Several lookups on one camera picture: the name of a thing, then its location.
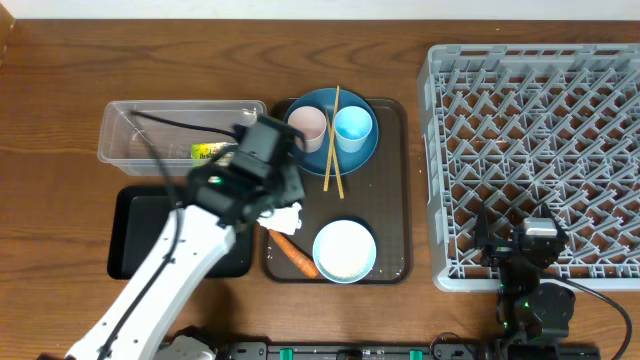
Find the white paper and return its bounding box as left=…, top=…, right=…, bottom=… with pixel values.
left=257, top=202, right=302, bottom=235

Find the orange carrot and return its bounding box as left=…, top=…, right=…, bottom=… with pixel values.
left=269, top=230, right=319, bottom=278

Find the light blue rice bowl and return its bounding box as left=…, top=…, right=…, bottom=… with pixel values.
left=312, top=219, right=377, bottom=284

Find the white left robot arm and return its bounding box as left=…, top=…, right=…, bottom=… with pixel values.
left=66, top=150, right=305, bottom=359

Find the grey dishwasher rack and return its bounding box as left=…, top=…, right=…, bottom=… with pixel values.
left=418, top=44, right=639, bottom=292

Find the pink cup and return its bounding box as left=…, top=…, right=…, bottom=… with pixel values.
left=288, top=106, right=327, bottom=153

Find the wooden chopstick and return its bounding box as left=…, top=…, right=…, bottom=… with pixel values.
left=323, top=85, right=340, bottom=192
left=324, top=108, right=346, bottom=200

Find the light blue cup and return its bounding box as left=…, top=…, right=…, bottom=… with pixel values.
left=334, top=106, right=373, bottom=153

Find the brown serving tray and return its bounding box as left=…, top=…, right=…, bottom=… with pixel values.
left=290, top=98, right=412, bottom=285

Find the black plastic tray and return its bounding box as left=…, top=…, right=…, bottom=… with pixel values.
left=107, top=184, right=253, bottom=280

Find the clear plastic bin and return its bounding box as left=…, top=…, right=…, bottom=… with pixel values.
left=97, top=100, right=267, bottom=176

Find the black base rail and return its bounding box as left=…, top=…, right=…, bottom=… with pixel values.
left=216, top=340, right=601, bottom=360

